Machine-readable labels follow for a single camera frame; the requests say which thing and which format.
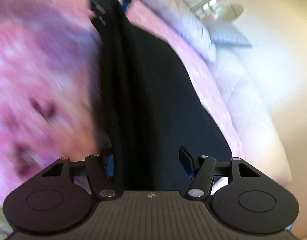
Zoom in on white striped quilt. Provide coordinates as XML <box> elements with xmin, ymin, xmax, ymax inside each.
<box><xmin>141</xmin><ymin>0</ymin><xmax>216</xmax><ymax>62</ymax></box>

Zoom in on round wall mirror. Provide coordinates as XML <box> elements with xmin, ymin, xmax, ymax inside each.
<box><xmin>222</xmin><ymin>3</ymin><xmax>244</xmax><ymax>22</ymax></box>

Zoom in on grey checked pillow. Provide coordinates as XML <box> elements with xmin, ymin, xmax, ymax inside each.
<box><xmin>204</xmin><ymin>21</ymin><xmax>252</xmax><ymax>47</ymax></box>

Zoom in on pink floral blanket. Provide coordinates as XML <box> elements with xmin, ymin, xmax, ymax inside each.
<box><xmin>0</xmin><ymin>0</ymin><xmax>243</xmax><ymax>233</ymax></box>

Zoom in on black trousers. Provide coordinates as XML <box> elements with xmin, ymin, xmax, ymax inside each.
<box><xmin>92</xmin><ymin>0</ymin><xmax>232</xmax><ymax>192</ymax></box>

